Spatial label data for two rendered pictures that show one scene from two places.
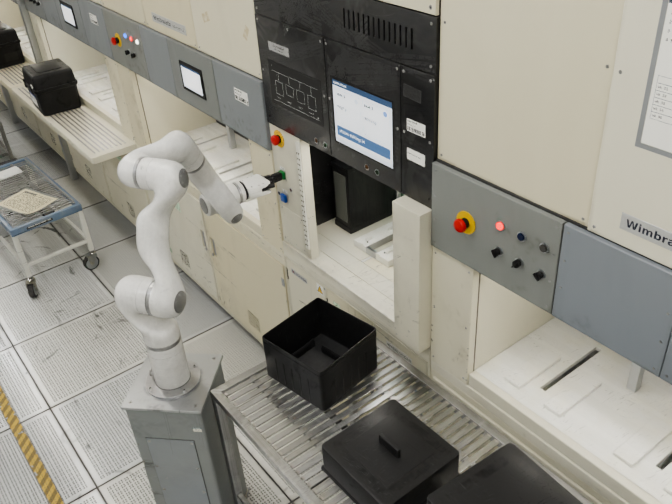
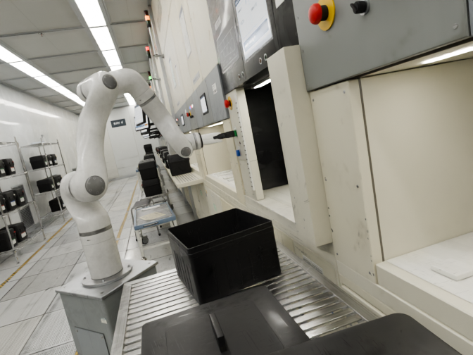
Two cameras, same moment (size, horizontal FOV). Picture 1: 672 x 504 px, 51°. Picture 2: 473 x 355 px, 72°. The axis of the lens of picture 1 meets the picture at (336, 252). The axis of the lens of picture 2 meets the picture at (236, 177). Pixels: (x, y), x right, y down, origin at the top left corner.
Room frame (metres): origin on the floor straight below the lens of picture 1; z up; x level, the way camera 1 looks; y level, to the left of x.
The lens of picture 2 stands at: (0.88, -0.40, 1.23)
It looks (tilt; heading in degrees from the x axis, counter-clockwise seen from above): 9 degrees down; 22
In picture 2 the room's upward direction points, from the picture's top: 11 degrees counter-clockwise
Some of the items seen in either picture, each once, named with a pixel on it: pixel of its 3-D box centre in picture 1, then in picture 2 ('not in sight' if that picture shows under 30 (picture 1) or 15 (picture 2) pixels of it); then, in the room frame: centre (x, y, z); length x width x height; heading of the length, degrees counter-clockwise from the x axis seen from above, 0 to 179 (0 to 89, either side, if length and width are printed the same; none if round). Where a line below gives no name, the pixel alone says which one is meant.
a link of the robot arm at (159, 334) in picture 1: (147, 309); (84, 201); (1.82, 0.62, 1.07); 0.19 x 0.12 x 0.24; 68
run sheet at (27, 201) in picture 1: (26, 200); (151, 215); (3.74, 1.82, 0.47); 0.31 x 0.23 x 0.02; 57
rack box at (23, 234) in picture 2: not in sight; (13, 233); (4.08, 4.63, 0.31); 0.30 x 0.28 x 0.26; 33
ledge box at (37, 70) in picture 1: (51, 86); (178, 163); (4.37, 1.72, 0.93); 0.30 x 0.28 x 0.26; 32
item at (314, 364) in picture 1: (320, 351); (221, 249); (1.80, 0.08, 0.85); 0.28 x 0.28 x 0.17; 45
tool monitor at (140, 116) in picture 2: not in sight; (153, 115); (4.69, 2.15, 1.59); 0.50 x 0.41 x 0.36; 125
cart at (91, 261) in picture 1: (33, 220); (158, 230); (3.90, 1.90, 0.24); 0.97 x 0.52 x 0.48; 38
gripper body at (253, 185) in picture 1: (252, 186); (209, 138); (2.34, 0.29, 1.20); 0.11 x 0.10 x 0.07; 125
